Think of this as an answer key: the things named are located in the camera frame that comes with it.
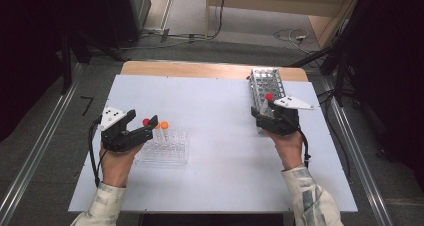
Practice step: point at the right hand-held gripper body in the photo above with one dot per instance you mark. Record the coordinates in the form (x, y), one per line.
(281, 122)

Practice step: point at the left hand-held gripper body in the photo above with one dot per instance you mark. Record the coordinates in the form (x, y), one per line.
(120, 141)

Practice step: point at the red-capped test tube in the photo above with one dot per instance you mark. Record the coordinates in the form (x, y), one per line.
(269, 96)
(146, 122)

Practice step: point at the metal test tube rack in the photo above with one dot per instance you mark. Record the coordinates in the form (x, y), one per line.
(265, 81)

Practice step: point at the clear plastic tube rack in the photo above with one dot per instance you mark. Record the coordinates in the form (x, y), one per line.
(166, 149)

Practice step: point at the person's left hand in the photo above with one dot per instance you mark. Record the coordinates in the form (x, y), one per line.
(118, 167)

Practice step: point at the person's right hand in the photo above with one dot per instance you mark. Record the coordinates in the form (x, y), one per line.
(290, 151)

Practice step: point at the white table cover board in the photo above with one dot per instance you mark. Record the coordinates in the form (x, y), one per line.
(216, 136)

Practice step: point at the black metal stand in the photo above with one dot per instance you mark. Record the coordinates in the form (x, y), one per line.
(340, 79)
(66, 62)

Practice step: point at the black cabinet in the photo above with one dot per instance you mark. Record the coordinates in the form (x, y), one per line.
(123, 12)

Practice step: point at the dark curtain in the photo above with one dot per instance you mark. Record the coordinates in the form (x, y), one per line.
(393, 69)
(30, 52)

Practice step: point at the aluminium floor rail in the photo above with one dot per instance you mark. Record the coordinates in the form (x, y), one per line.
(363, 186)
(40, 142)

